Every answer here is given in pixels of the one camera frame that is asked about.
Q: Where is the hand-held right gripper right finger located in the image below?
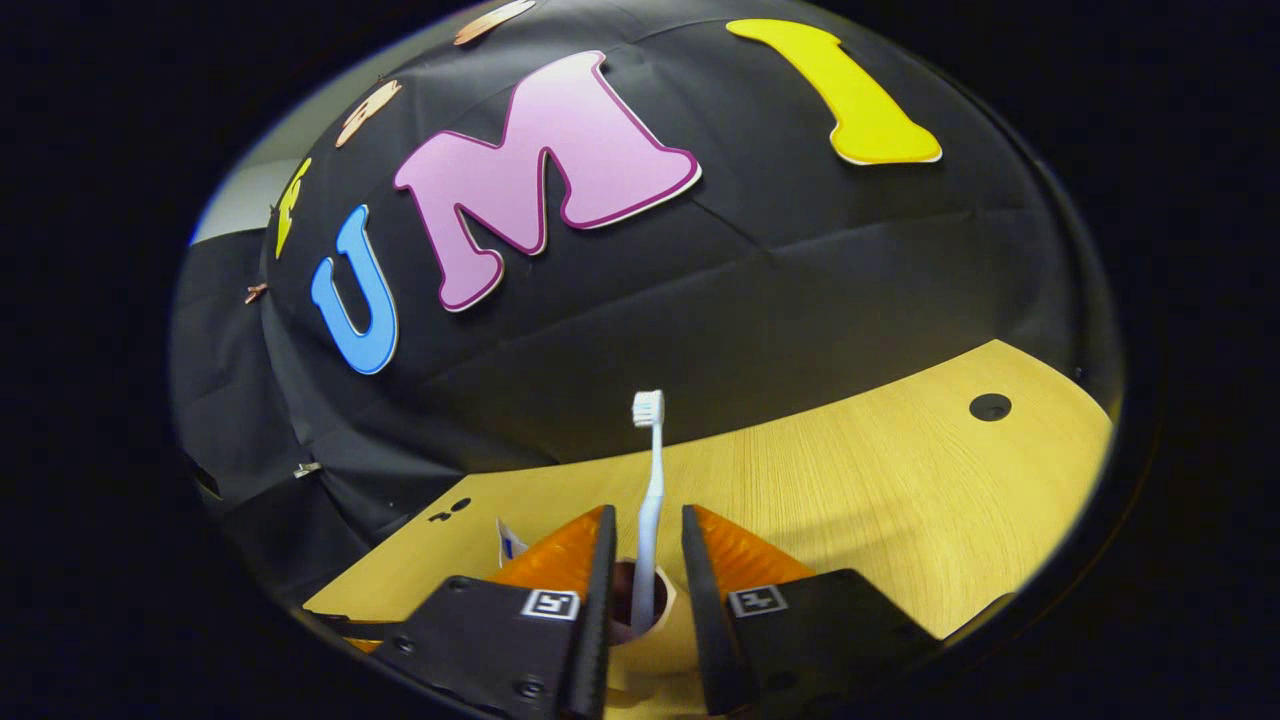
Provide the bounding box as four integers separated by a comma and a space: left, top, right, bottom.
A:
682, 505, 941, 716

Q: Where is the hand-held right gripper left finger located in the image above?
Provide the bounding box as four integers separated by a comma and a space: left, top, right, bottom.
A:
398, 505, 618, 719

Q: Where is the beige cup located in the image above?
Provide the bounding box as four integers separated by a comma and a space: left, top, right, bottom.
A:
605, 558, 706, 719

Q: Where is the light blue toothbrush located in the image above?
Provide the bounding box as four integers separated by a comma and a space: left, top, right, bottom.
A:
630, 390, 666, 633

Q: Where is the wooden desktop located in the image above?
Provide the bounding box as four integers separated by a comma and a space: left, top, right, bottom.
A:
303, 340, 1113, 720

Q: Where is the black backdrop cloth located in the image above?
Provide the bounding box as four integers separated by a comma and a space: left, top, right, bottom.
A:
170, 0, 1121, 601

